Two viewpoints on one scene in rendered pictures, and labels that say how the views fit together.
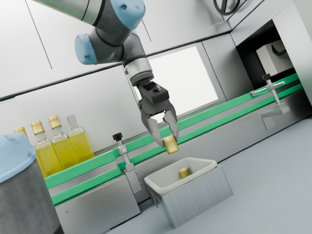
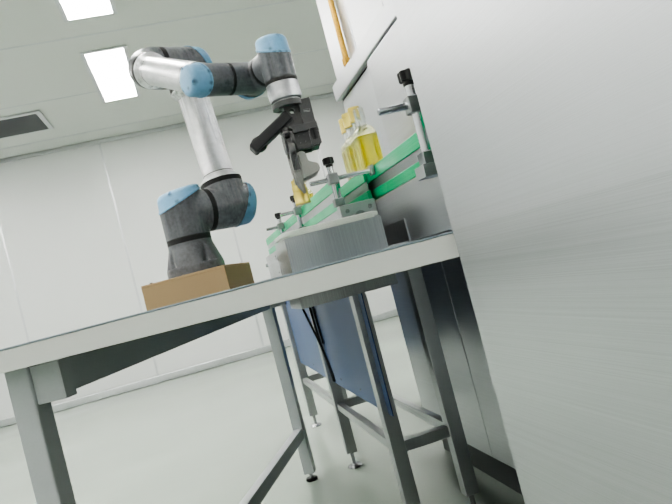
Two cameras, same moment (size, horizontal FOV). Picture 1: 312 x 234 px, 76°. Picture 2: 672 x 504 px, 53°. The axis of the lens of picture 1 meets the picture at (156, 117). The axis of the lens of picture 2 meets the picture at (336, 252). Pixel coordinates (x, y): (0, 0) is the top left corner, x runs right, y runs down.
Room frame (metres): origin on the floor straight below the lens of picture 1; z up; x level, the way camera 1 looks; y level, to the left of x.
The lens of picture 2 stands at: (0.70, -1.52, 0.74)
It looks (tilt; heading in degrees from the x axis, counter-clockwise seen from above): 1 degrees up; 94
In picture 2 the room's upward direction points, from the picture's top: 15 degrees counter-clockwise
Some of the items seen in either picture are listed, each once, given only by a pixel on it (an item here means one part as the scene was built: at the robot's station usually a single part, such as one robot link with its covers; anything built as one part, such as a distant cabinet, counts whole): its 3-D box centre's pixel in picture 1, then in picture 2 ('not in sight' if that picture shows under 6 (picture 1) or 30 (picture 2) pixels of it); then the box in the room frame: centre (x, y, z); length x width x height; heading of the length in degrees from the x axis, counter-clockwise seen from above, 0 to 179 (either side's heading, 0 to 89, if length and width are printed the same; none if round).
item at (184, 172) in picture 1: (185, 175); not in sight; (0.69, -0.02, 0.79); 0.04 x 0.04 x 0.04
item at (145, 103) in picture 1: (149, 96); (296, 127); (0.59, 0.00, 1.07); 0.09 x 0.08 x 0.12; 10
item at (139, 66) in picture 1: (138, 71); (284, 94); (0.58, 0.00, 1.15); 0.08 x 0.08 x 0.05
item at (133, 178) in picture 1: (133, 178); (359, 216); (0.68, 0.15, 0.85); 0.09 x 0.04 x 0.07; 16
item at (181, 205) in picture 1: (179, 185); (341, 244); (0.62, 0.01, 0.79); 0.27 x 0.17 x 0.08; 16
